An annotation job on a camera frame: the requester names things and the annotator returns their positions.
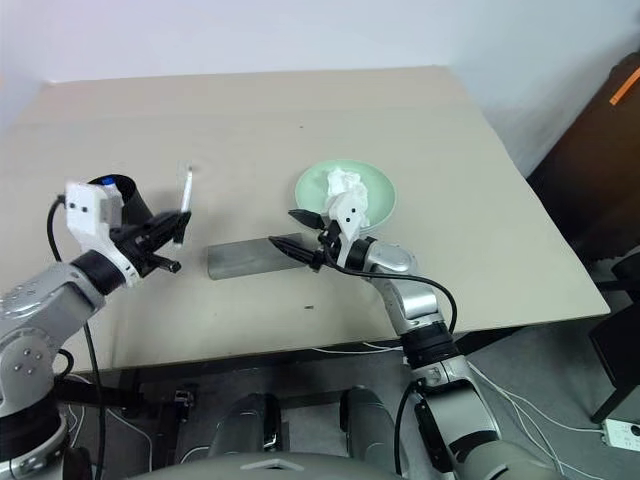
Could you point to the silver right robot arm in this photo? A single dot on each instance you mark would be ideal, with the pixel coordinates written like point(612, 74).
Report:
point(415, 300)

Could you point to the silver frame latch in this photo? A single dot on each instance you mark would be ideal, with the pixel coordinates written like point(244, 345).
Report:
point(184, 396)

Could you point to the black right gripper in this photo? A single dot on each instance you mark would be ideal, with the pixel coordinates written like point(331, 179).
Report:
point(331, 245)

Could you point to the grey rounded robot shell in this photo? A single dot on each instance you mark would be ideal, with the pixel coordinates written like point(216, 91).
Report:
point(245, 425)
point(372, 425)

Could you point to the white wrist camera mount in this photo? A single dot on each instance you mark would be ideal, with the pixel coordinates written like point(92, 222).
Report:
point(85, 210)
point(350, 225)

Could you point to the black pen holder cup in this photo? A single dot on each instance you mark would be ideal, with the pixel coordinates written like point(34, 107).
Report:
point(135, 205)

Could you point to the brown wooden cabinet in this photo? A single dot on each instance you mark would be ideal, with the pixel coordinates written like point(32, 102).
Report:
point(590, 175)

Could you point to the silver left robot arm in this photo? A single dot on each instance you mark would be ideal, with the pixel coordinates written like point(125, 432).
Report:
point(40, 300)

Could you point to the grey robot torso top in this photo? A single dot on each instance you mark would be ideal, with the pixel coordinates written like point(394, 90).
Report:
point(270, 469)

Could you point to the white power strip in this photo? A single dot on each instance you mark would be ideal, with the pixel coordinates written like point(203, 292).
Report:
point(622, 432)

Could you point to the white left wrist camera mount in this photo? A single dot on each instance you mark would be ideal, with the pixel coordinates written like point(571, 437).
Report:
point(85, 210)

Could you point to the grey glasses case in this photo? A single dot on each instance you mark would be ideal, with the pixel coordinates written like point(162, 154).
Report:
point(240, 257)

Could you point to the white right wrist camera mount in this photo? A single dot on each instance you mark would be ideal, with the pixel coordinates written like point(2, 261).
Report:
point(350, 225)

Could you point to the black side stand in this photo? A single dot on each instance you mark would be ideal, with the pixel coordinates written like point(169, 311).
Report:
point(617, 350)

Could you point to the black table frame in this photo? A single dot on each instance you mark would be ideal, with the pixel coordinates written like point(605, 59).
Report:
point(115, 395)

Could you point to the white marker with black cap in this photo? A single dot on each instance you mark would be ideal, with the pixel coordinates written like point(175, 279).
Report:
point(187, 192)

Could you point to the white tissue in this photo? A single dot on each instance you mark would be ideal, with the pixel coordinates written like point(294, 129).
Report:
point(345, 185)

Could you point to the orange tape strip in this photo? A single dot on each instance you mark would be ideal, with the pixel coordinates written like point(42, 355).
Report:
point(625, 87)

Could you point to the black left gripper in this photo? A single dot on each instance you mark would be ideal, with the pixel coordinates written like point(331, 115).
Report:
point(135, 245)

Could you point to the green plastic plate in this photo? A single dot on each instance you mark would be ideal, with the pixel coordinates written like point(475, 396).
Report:
point(312, 187)

